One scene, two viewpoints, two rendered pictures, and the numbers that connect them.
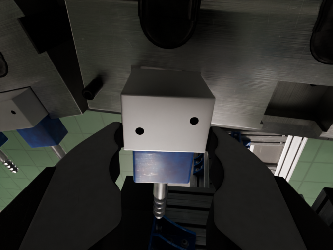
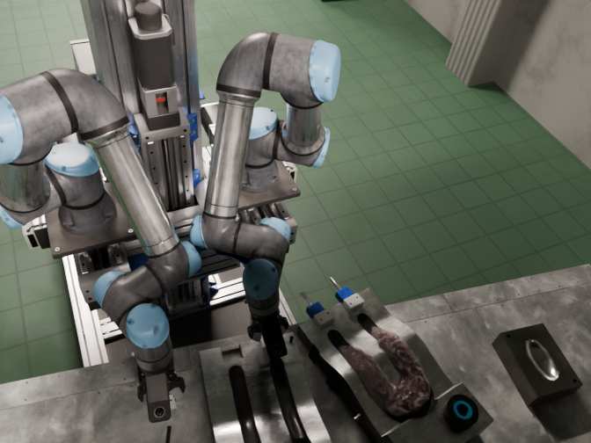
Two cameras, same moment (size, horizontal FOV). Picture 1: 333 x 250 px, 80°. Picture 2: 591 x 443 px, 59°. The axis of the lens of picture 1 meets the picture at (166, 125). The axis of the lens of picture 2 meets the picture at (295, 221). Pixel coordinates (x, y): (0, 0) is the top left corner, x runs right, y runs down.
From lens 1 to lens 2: 1.30 m
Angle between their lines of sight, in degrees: 10
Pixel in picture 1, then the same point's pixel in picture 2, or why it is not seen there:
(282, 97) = (232, 355)
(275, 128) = (213, 344)
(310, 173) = (12, 288)
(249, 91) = (248, 352)
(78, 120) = (354, 264)
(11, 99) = (321, 324)
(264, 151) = not seen: hidden behind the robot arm
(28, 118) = (316, 318)
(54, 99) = (310, 327)
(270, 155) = not seen: hidden behind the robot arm
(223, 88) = (255, 351)
